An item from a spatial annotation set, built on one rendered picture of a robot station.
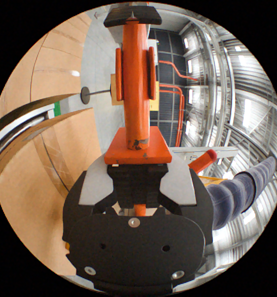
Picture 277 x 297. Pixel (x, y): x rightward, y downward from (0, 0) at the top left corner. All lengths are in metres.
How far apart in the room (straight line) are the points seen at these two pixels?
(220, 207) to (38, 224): 0.41
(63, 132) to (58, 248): 0.21
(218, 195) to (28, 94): 0.89
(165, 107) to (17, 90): 10.98
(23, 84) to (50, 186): 0.55
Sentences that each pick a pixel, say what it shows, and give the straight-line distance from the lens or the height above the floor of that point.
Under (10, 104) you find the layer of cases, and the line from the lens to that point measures 0.57.
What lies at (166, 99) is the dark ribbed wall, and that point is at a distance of 10.90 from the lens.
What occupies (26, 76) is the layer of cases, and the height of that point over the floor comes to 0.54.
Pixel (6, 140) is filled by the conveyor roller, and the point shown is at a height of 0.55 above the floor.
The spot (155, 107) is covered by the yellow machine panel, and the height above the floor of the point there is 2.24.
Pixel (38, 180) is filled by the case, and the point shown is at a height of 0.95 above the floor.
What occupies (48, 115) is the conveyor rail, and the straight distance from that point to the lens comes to 0.63.
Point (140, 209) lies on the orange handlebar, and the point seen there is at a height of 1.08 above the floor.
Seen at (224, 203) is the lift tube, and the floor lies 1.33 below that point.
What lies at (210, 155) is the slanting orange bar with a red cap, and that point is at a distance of 0.16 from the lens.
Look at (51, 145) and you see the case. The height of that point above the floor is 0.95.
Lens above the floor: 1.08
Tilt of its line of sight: 1 degrees down
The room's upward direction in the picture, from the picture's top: 89 degrees clockwise
